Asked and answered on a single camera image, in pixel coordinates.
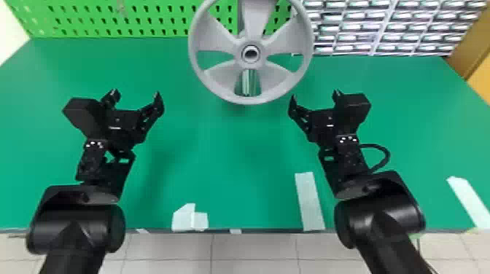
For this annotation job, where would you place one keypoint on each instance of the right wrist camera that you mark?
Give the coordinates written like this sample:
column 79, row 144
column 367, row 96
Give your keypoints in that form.
column 353, row 111

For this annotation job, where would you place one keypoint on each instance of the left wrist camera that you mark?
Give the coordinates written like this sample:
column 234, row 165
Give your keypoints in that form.
column 85, row 114

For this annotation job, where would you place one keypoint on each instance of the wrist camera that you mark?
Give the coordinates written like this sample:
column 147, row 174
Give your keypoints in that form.
column 85, row 114
column 353, row 111

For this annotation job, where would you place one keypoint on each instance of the grey wheel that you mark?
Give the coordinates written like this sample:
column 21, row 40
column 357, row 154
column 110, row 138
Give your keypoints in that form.
column 214, row 38

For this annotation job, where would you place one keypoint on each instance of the white drawer cabinet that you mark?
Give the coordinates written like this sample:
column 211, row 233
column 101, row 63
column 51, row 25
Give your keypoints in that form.
column 428, row 26
column 344, row 36

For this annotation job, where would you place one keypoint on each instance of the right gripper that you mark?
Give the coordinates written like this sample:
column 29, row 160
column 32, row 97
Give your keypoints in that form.
column 325, row 124

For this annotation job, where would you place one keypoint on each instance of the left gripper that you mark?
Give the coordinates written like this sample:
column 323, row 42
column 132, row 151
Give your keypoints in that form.
column 123, row 128

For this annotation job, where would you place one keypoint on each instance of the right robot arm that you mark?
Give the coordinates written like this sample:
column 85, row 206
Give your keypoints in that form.
column 377, row 214

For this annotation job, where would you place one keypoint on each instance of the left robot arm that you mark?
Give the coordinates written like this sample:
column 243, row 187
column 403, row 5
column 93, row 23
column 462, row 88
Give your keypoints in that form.
column 76, row 222

